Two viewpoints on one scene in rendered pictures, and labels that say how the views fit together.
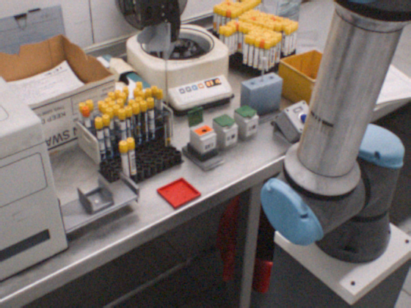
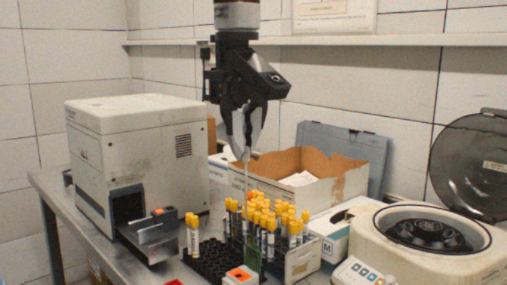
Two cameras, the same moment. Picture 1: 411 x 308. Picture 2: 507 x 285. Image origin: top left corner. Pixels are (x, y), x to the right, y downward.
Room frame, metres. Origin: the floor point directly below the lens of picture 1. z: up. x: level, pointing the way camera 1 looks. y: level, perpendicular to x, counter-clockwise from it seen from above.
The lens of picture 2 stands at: (0.98, -0.55, 1.32)
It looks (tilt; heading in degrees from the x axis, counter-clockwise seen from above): 14 degrees down; 89
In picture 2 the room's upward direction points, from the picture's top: straight up
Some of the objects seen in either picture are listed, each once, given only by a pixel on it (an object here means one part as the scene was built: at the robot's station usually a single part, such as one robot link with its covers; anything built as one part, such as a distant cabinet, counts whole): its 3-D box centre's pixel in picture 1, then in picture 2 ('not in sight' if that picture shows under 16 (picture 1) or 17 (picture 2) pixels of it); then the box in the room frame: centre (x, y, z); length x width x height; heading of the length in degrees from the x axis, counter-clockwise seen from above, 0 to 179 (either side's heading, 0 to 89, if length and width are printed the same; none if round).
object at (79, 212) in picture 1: (86, 204); (142, 230); (0.76, 0.23, 0.92); 0.21 x 0.07 x 0.05; 129
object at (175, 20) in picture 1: (169, 20); (233, 108); (0.97, 0.08, 1.22); 0.05 x 0.02 x 0.09; 40
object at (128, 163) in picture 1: (139, 146); (221, 244); (0.94, 0.15, 0.93); 0.17 x 0.09 x 0.11; 130
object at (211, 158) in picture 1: (202, 151); not in sight; (0.98, 0.01, 0.89); 0.09 x 0.05 x 0.04; 39
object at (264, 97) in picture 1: (260, 97); not in sight; (1.17, -0.13, 0.92); 0.10 x 0.07 x 0.10; 124
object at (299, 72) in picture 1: (311, 80); not in sight; (1.27, -0.28, 0.93); 0.13 x 0.13 x 0.10; 35
